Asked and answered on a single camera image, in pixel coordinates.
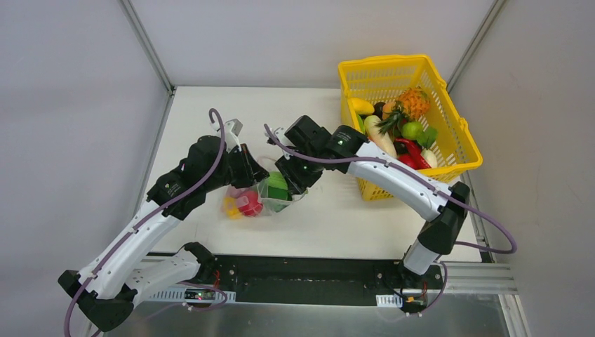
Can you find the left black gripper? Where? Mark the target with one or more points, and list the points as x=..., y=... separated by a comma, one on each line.
x=253, y=171

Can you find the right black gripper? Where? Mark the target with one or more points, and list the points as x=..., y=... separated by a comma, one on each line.
x=292, y=180

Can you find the green toy cucumber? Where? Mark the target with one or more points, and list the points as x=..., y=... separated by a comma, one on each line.
x=277, y=181

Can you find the green toy bok choy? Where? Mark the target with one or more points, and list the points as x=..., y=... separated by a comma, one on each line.
x=274, y=200

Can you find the red toy apple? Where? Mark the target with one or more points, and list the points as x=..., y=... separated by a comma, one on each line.
x=248, y=203

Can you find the clear pink-dotted zip bag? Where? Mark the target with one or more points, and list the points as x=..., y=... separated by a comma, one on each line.
x=267, y=163

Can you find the yellow toy bell pepper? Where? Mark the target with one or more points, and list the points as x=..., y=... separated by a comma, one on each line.
x=230, y=209

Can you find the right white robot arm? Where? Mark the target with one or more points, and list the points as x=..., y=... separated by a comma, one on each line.
x=309, y=149

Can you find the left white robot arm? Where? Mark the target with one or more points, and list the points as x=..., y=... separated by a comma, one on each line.
x=109, y=288

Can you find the green toy starfruit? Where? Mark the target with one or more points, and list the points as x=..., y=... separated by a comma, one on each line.
x=361, y=124

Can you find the white toy daikon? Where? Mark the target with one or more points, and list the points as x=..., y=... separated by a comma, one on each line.
x=382, y=140

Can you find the dark toy plum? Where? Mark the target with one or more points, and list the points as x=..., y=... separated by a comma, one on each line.
x=378, y=109

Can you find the peach toy fruit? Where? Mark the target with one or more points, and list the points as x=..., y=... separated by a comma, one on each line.
x=388, y=108

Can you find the red toy chili pepper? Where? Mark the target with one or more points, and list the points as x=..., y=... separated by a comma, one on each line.
x=410, y=154

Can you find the green toy lime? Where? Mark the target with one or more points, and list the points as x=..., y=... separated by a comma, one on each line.
x=412, y=130

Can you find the yellow plastic basket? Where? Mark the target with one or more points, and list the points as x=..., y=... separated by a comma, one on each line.
x=384, y=78

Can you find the white toy radish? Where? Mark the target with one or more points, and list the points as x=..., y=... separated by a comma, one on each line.
x=426, y=140

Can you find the toy pineapple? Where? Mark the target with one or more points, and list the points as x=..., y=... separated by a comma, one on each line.
x=411, y=105

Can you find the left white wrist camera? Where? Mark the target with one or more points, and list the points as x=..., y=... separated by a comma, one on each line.
x=232, y=130

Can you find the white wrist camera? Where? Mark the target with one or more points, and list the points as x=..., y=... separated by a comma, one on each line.
x=232, y=130
x=279, y=134

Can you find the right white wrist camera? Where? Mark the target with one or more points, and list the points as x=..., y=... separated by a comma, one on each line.
x=279, y=134

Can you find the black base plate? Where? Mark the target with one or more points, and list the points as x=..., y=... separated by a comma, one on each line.
x=317, y=281

